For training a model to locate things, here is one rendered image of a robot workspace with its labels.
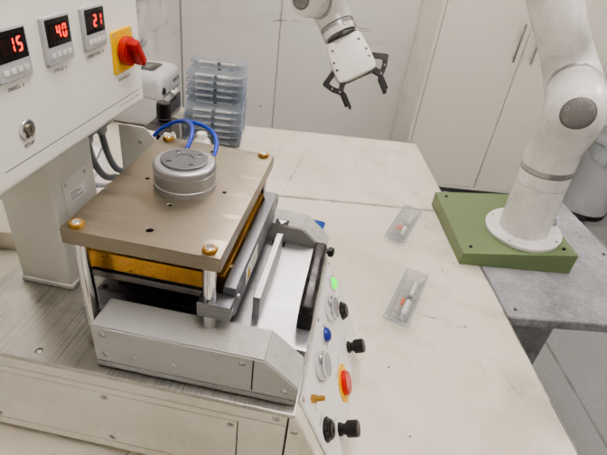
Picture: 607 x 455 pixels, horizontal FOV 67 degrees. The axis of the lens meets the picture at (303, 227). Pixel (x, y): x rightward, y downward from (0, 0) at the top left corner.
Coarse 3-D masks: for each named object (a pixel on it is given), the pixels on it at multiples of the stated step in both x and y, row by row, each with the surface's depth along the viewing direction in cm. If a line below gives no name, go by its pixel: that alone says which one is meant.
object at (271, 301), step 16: (272, 240) 76; (272, 256) 66; (288, 256) 73; (304, 256) 73; (256, 272) 69; (272, 272) 66; (288, 272) 70; (304, 272) 70; (256, 288) 66; (272, 288) 66; (288, 288) 67; (240, 304) 63; (256, 304) 59; (272, 304) 64; (288, 304) 64; (240, 320) 60; (256, 320) 61; (272, 320) 61; (288, 320) 61; (288, 336) 59; (304, 336) 60; (304, 352) 58
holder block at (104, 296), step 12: (108, 288) 59; (120, 288) 59; (132, 288) 60; (144, 288) 62; (156, 288) 60; (108, 300) 60; (132, 300) 59; (144, 300) 59; (156, 300) 58; (168, 300) 59; (180, 300) 59; (192, 300) 59; (192, 312) 58
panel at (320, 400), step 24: (336, 288) 83; (312, 336) 66; (336, 336) 77; (312, 360) 63; (336, 360) 75; (312, 384) 62; (336, 384) 72; (312, 408) 60; (336, 408) 70; (336, 432) 68
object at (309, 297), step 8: (320, 248) 69; (312, 256) 67; (320, 256) 67; (312, 264) 66; (320, 264) 66; (312, 272) 64; (320, 272) 65; (312, 280) 63; (320, 280) 64; (304, 288) 61; (312, 288) 61; (304, 296) 60; (312, 296) 60; (304, 304) 59; (312, 304) 59; (304, 312) 59; (312, 312) 59; (304, 320) 60; (312, 320) 59; (304, 328) 60
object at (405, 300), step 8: (408, 272) 106; (416, 272) 106; (400, 280) 103; (408, 280) 103; (416, 280) 104; (424, 280) 104; (400, 288) 101; (408, 288) 101; (416, 288) 101; (392, 296) 98; (400, 296) 98; (408, 296) 99; (416, 296) 99; (392, 304) 96; (400, 304) 96; (408, 304) 97; (416, 304) 97; (392, 312) 94; (400, 312) 94; (408, 312) 95; (400, 320) 92; (408, 320) 93
